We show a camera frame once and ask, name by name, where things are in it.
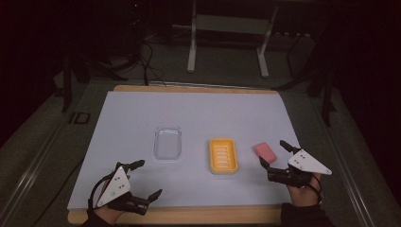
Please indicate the pink soap bar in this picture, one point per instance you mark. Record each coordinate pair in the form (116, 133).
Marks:
(265, 152)

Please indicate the person's left hand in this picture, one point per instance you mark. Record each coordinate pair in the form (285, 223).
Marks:
(108, 214)

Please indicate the wooden table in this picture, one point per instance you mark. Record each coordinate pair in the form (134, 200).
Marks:
(201, 214)

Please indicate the white table mat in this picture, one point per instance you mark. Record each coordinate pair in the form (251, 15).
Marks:
(189, 113)

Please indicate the metal floor rail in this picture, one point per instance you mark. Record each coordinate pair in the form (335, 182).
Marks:
(28, 176)
(350, 176)

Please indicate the yellow soap dish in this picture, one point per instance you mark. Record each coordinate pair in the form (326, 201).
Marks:
(223, 156)

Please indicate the black tripod stand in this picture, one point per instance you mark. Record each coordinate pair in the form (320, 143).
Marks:
(327, 94)
(66, 88)

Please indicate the person's right hand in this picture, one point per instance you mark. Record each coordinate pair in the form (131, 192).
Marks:
(302, 195)

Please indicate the white metal stand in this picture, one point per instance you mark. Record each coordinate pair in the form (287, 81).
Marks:
(227, 25)

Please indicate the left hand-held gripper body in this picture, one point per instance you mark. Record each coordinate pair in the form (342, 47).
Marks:
(115, 187)

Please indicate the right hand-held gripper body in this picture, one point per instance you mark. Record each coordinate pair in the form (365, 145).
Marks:
(307, 165)

